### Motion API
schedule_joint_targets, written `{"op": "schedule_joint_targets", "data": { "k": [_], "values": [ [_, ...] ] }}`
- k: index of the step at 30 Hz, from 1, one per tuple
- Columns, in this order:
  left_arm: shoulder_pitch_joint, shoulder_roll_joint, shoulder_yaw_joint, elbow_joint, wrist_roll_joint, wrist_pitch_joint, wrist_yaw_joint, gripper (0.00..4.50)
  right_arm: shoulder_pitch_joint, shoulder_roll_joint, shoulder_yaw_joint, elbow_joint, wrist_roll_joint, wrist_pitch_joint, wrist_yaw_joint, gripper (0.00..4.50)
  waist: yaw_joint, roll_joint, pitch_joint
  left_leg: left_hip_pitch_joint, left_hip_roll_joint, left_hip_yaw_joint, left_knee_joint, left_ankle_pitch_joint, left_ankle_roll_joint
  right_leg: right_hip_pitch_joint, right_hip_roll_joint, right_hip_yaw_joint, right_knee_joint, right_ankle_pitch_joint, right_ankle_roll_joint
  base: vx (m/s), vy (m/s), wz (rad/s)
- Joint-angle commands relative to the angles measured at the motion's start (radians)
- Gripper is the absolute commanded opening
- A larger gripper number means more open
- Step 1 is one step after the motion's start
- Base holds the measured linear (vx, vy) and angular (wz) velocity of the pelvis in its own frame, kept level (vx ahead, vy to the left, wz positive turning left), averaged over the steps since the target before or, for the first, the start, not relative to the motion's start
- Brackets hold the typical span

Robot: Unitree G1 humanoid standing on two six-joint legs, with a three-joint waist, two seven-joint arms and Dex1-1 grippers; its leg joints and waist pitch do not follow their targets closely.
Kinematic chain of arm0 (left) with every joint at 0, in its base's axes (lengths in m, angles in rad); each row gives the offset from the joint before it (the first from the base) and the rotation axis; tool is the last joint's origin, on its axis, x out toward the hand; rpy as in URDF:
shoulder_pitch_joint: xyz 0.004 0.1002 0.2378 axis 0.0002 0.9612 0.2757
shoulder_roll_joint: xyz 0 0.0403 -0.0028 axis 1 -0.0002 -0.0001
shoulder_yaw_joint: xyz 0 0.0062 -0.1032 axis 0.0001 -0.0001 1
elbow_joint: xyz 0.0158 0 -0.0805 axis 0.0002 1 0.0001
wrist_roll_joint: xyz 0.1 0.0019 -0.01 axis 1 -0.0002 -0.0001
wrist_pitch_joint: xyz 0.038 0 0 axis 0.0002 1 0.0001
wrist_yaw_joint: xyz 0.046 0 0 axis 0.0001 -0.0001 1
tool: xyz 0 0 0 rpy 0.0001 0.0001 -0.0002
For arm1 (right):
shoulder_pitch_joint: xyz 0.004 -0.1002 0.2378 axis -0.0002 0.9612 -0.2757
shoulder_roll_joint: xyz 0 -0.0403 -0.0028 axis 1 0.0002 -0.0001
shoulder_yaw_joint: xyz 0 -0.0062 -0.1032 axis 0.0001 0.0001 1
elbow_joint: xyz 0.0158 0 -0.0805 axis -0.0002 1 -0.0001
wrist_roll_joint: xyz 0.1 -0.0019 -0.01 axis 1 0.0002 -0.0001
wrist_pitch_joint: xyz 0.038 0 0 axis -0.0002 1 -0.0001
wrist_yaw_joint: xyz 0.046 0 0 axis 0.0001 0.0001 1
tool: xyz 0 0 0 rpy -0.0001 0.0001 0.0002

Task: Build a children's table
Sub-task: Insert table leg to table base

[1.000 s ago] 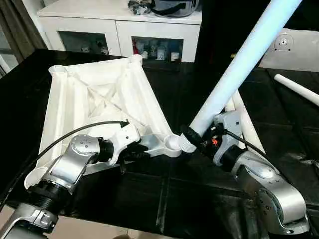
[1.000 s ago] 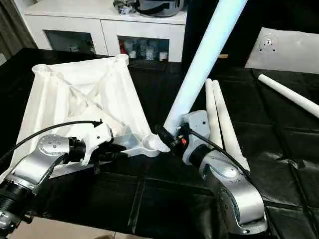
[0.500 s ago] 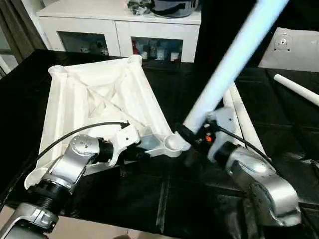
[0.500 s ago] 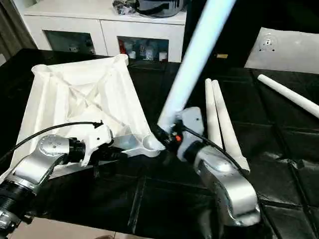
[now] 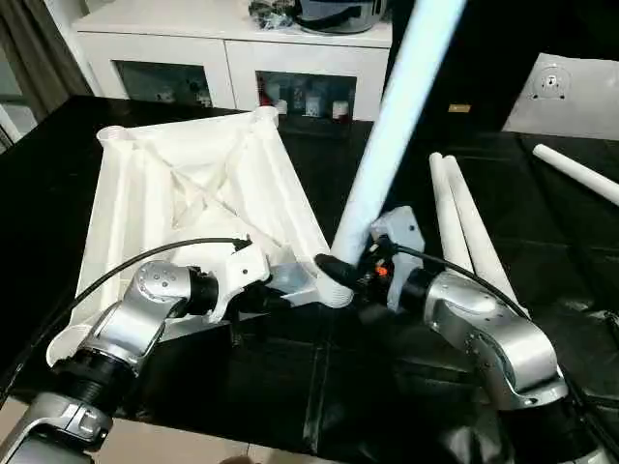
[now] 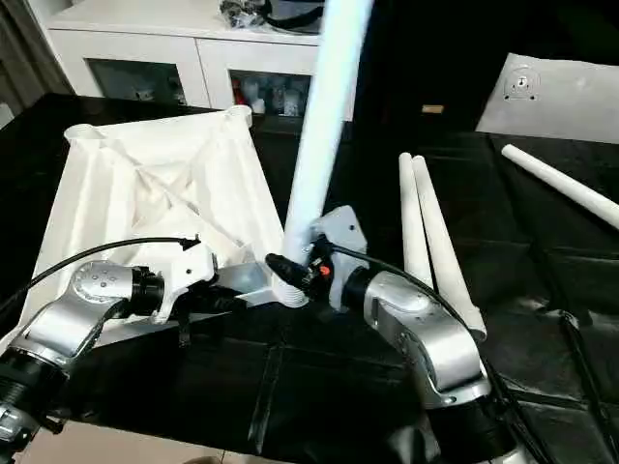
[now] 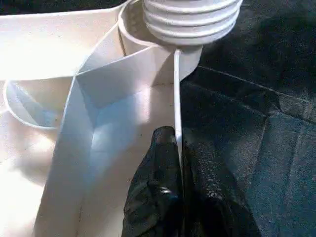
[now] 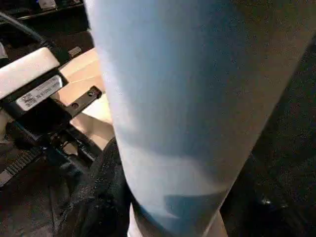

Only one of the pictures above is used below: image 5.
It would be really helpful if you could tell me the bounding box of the black work mat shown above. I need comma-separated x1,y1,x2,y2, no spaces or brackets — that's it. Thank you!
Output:
0,92,619,464

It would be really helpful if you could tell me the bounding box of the white plastic bag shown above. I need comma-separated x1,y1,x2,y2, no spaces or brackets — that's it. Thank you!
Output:
502,52,619,142

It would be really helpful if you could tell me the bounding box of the black rice cooker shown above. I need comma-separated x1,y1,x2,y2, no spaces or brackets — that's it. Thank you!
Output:
294,0,390,36

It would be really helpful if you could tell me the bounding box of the white plastic table top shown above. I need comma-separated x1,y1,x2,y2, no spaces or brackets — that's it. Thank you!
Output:
71,106,354,339

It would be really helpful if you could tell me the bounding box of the white plastic table leg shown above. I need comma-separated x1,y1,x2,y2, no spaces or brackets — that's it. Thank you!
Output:
532,143,619,207
428,152,477,276
327,0,468,309
442,155,531,320

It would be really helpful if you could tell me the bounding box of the black cabinet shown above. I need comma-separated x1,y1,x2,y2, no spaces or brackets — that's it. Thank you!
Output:
387,0,619,136

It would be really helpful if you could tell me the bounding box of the dark tangled clutter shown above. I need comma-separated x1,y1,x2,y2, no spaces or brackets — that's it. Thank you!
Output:
248,0,301,31

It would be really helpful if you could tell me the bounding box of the grey curtain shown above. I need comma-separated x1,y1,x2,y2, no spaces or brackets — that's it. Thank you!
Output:
0,0,95,125

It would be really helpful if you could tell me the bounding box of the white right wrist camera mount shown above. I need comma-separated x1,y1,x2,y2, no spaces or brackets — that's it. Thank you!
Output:
369,205,426,312

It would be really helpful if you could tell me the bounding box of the white cabinet with glass doors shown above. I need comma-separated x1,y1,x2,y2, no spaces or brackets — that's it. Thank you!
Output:
71,0,395,123

